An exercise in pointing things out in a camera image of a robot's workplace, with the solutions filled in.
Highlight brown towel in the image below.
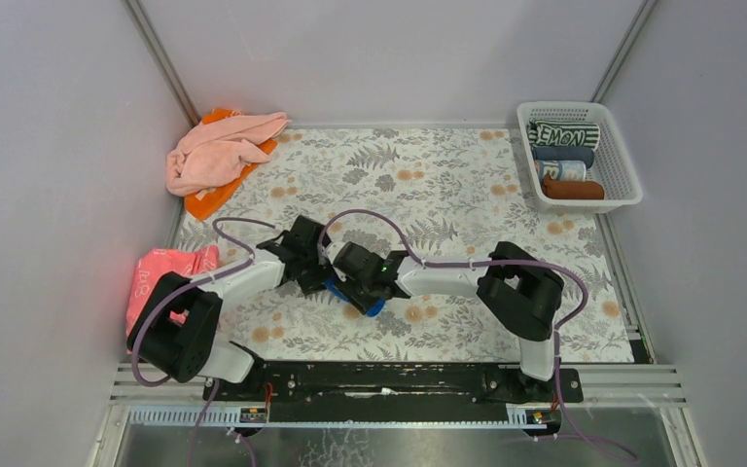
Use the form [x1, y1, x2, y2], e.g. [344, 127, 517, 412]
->
[541, 177, 605, 200]

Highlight orange blue rabbit towel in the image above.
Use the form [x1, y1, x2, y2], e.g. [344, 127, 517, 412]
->
[534, 160, 587, 182]

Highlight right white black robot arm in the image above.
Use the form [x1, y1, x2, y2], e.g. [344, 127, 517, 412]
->
[324, 242, 564, 381]

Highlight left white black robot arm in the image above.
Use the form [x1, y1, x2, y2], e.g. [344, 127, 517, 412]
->
[126, 216, 333, 383]

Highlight floral table mat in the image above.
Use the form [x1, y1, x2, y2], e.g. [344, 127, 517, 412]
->
[175, 129, 633, 363]

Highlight pink patterned towel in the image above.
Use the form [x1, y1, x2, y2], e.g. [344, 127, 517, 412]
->
[125, 245, 219, 337]

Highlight light pink towel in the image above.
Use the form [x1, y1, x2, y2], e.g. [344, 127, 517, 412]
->
[165, 112, 290, 197]

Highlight dark blue rolled towel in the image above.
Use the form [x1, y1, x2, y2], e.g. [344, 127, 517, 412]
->
[531, 146, 595, 168]

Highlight striped lemon rolled towel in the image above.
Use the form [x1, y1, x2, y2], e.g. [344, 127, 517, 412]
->
[526, 120, 601, 150]

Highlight white plastic basket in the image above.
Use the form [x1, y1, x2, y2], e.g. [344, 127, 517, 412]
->
[516, 101, 643, 215]

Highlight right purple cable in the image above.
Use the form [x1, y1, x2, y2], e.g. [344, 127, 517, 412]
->
[316, 208, 640, 465]

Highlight purple cable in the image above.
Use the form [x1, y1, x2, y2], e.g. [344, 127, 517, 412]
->
[316, 208, 640, 465]
[129, 216, 278, 467]

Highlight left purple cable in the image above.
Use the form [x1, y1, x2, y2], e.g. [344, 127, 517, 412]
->
[129, 216, 278, 467]

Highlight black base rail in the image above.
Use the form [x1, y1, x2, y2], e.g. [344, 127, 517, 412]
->
[214, 360, 584, 423]

